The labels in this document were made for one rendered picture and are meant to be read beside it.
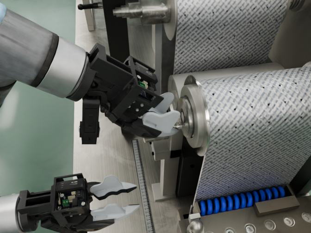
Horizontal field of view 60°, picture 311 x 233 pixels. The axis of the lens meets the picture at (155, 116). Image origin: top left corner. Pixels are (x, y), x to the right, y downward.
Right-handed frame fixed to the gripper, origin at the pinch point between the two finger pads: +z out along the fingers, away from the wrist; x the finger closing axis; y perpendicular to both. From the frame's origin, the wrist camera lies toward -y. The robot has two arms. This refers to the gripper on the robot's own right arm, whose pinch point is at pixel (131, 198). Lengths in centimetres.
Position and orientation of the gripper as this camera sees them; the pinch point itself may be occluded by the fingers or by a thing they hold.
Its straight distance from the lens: 58.0
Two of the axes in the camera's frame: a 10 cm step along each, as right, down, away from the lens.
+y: 0.0, -6.8, -7.4
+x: -1.9, -7.2, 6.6
